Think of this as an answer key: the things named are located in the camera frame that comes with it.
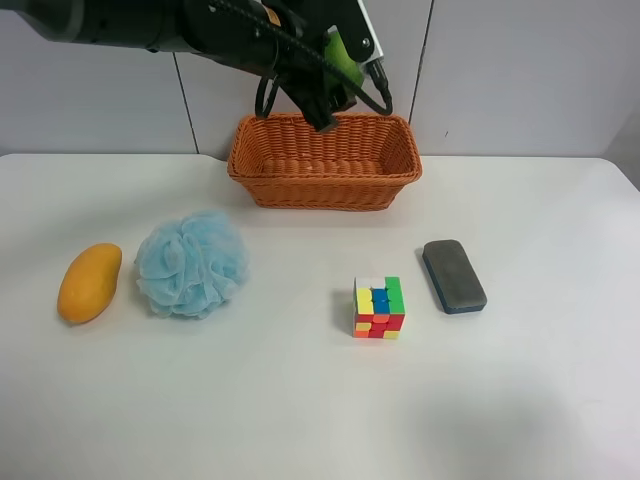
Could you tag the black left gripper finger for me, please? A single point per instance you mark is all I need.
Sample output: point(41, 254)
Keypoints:
point(308, 93)

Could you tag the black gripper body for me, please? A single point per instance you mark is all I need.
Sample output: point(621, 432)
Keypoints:
point(240, 35)

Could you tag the green lemon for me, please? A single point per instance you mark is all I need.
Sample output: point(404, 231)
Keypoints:
point(336, 54)

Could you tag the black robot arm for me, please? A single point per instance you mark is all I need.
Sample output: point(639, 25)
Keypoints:
point(154, 26)

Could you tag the orange wicker basket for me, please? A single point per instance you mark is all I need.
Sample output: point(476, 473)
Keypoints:
point(360, 165)

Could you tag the blue mesh bath loofah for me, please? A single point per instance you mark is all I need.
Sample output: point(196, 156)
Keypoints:
point(190, 267)

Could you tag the multicolour puzzle cube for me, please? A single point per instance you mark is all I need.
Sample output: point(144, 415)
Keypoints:
point(379, 308)

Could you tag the grey blue whiteboard eraser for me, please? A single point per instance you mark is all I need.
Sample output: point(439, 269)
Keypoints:
point(453, 277)

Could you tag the yellow mango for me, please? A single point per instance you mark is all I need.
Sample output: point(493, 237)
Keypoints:
point(89, 284)

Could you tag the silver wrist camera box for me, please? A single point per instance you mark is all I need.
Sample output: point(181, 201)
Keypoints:
point(360, 39)

